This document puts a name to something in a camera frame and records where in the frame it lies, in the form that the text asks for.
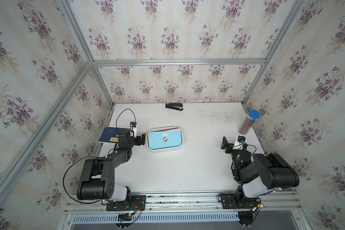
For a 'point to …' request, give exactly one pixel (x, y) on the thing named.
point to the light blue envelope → (163, 139)
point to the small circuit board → (125, 217)
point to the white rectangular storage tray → (165, 148)
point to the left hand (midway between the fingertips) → (138, 133)
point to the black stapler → (177, 106)
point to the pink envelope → (174, 129)
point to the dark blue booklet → (110, 134)
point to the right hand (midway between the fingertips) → (233, 138)
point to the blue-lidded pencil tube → (248, 121)
